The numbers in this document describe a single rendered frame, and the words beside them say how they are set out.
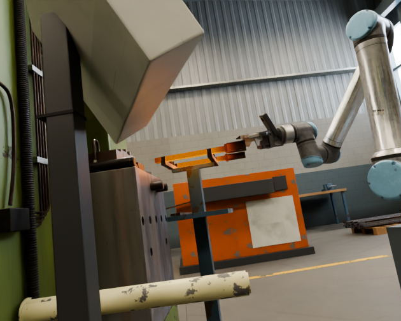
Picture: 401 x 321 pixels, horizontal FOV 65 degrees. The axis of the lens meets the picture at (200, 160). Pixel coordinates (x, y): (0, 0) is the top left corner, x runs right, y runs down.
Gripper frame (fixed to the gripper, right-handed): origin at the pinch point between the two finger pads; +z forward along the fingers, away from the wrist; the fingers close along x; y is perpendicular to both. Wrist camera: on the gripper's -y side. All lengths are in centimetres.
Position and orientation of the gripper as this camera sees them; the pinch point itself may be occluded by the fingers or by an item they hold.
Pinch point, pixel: (240, 136)
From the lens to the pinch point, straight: 146.1
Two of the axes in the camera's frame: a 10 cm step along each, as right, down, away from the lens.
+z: -9.6, 1.6, -2.2
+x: -2.3, -0.2, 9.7
